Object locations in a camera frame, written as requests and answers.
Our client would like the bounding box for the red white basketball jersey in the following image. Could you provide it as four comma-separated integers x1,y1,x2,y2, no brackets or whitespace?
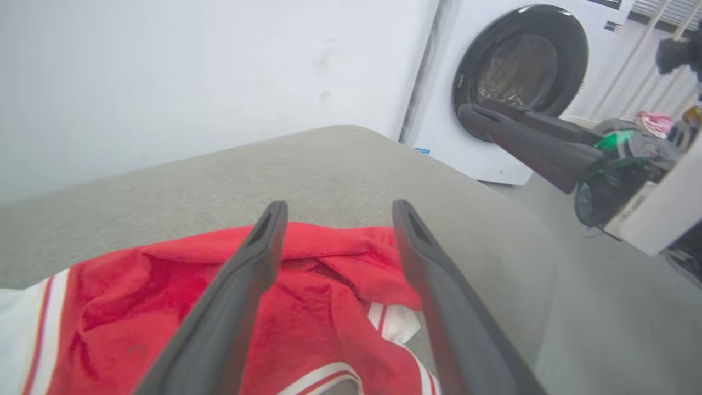
0,222,443,395

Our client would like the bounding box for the white washing machine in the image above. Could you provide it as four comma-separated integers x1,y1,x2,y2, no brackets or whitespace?
402,0,635,186

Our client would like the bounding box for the dark hanging garment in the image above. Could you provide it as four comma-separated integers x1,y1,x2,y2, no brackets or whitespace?
655,30,702,83

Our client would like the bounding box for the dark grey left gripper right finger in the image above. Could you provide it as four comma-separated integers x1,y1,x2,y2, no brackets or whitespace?
392,199,547,395

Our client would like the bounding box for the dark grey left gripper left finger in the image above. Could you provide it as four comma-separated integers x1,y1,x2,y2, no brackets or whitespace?
133,200,289,395

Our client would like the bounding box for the dark gripper green band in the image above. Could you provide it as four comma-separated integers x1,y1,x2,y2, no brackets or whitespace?
457,99,683,229

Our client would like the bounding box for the white drying rack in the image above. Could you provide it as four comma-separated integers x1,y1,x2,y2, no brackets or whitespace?
590,0,702,120

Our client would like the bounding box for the black round washing machine door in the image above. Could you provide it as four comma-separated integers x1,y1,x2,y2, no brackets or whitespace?
452,5,590,144

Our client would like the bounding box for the pink cloth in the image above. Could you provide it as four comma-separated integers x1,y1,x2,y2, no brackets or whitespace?
635,111,675,139

